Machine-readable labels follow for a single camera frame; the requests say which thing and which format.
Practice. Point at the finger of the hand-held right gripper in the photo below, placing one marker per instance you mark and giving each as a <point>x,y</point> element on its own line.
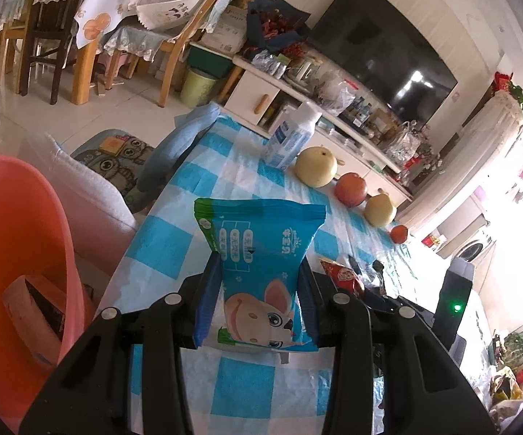
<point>378,276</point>

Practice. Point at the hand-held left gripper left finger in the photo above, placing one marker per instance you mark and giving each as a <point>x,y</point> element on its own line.
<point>209,294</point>

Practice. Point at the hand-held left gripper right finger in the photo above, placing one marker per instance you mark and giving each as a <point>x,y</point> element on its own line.
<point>307,299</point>

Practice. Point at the red snack packet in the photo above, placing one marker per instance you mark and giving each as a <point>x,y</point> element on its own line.
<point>341,276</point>

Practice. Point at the blue snack packet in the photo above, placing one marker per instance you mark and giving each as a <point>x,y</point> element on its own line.
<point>261,258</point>

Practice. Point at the pink plastic bin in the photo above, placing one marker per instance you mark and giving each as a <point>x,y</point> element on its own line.
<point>16,217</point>

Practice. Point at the orange tangerine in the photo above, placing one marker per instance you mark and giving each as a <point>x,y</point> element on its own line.
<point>399,234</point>

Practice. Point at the white washing machine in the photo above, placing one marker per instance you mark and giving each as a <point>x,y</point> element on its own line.
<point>470,249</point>

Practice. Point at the small yellow pear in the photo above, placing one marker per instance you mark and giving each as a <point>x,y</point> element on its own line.
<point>379,212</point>

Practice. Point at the red apple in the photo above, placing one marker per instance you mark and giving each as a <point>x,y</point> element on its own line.
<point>352,189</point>

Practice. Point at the blue checkered tablecloth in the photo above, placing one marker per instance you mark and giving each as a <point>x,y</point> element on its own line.
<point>243,385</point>

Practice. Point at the large yellow pear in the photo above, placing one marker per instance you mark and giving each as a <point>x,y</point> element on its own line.
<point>316,167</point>

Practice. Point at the blue cushion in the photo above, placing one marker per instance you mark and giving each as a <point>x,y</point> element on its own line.
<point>175,145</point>

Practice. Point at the white bottle blue label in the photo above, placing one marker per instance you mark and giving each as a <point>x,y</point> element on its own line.
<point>288,138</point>

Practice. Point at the owl printed mat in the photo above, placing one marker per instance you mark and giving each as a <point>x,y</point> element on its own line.
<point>116,158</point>

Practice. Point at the cream fabric cover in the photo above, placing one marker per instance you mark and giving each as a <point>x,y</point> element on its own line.
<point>492,136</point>

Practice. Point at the clear plastic bag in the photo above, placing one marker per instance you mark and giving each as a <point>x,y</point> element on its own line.
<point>338,95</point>

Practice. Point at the green waste bin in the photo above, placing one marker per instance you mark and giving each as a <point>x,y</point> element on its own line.
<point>195,90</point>

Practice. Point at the white television cabinet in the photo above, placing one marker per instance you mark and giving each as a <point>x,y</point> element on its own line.
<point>252,86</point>

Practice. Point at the red green ornament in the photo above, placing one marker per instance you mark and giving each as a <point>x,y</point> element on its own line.
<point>511,88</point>

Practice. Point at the black television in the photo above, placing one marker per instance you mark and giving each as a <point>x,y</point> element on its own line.
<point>379,45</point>

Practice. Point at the green storage crate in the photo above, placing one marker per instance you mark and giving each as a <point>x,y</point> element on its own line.
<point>209,59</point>

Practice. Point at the light wooden chair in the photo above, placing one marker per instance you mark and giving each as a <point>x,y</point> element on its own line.
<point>175,45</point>

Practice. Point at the grey lace tablecloth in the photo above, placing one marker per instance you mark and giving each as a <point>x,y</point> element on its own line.
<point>130,38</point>

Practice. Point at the dark wrapped flower bouquet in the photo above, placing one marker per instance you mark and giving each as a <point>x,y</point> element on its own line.
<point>275,22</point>

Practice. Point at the orange printed table cloth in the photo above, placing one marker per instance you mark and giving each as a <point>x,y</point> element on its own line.
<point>103,4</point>

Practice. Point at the dark wooden chair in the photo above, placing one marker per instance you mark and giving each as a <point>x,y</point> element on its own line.
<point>44,31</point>

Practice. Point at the light chair with lace cover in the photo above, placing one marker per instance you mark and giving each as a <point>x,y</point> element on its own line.
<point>12,18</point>

